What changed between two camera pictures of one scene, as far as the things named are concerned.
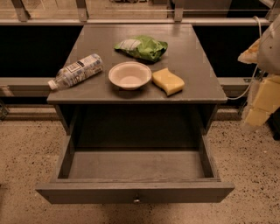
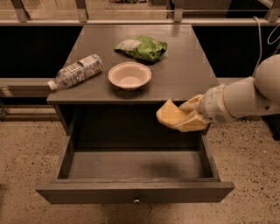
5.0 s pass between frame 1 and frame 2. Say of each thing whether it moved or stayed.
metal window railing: stayed
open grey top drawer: stayed
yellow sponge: moved
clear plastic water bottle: stayed
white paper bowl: stayed
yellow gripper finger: moved
